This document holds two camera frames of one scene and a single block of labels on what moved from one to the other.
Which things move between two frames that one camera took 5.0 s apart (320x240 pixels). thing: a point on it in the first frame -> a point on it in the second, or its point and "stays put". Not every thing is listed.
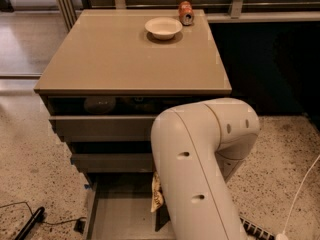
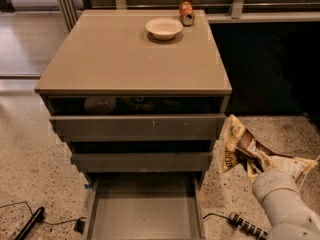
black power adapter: x=79 y=226 stays put
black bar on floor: x=30 y=224 stays put
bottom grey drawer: x=119 y=208 stays put
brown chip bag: x=157 y=198 -> x=240 y=147
